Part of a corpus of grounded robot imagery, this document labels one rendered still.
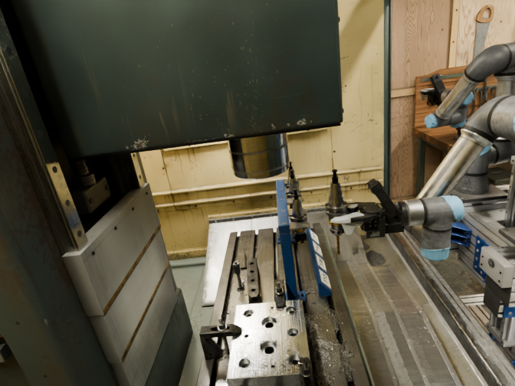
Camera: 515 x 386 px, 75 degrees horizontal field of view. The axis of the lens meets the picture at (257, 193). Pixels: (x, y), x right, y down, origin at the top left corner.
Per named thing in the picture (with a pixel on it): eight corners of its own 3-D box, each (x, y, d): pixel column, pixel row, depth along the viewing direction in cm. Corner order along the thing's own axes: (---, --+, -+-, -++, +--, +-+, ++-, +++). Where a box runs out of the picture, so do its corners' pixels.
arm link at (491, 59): (491, 60, 134) (429, 135, 178) (514, 57, 136) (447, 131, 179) (476, 41, 139) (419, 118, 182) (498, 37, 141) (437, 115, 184)
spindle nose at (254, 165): (237, 164, 101) (231, 124, 97) (290, 158, 99) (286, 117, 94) (227, 183, 86) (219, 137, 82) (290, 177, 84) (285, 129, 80)
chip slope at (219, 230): (352, 240, 213) (351, 203, 204) (389, 320, 149) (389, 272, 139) (216, 254, 221) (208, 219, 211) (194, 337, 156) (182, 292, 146)
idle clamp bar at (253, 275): (259, 269, 150) (257, 257, 147) (263, 309, 126) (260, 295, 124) (247, 271, 150) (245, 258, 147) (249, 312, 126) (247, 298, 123)
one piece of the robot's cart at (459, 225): (459, 237, 167) (460, 220, 163) (470, 246, 159) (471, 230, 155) (441, 239, 167) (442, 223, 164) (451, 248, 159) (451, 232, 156)
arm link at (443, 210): (464, 228, 93) (468, 201, 90) (424, 232, 94) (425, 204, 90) (451, 216, 100) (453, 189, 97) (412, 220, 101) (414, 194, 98)
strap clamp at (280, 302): (286, 302, 128) (282, 269, 122) (288, 328, 116) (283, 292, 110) (277, 302, 128) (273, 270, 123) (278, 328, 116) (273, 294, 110)
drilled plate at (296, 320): (303, 310, 117) (302, 299, 115) (313, 386, 90) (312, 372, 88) (238, 315, 119) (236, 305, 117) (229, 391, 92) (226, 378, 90)
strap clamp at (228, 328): (246, 348, 110) (239, 312, 104) (245, 357, 107) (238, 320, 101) (207, 351, 111) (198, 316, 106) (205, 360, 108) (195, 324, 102)
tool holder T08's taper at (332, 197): (327, 201, 98) (326, 180, 95) (342, 200, 97) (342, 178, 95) (329, 207, 94) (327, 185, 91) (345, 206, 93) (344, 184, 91)
